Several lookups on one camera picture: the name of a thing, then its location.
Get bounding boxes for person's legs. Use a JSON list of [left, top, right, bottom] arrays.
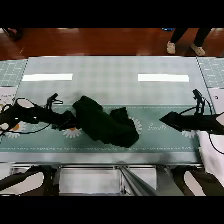
[[166, 27, 214, 57]]

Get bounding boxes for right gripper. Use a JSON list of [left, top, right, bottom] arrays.
[[159, 111, 195, 133]]

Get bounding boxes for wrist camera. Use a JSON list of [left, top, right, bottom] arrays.
[[191, 88, 210, 117], [45, 92, 64, 110]]

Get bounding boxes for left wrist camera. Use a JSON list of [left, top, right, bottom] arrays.
[[45, 92, 64, 110]]

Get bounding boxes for black cable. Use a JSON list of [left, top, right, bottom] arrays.
[[205, 132, 224, 156], [0, 122, 53, 137]]

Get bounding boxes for silver frame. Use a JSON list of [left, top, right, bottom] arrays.
[[0, 161, 224, 197]]

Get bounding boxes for dark green shirt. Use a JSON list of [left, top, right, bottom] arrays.
[[71, 95, 141, 149]]

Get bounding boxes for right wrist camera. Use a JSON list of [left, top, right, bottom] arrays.
[[191, 88, 210, 117]]

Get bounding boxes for white garment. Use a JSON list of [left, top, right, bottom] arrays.
[[197, 129, 224, 188]]

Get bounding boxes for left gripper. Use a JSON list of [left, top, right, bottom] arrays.
[[51, 110, 79, 132]]

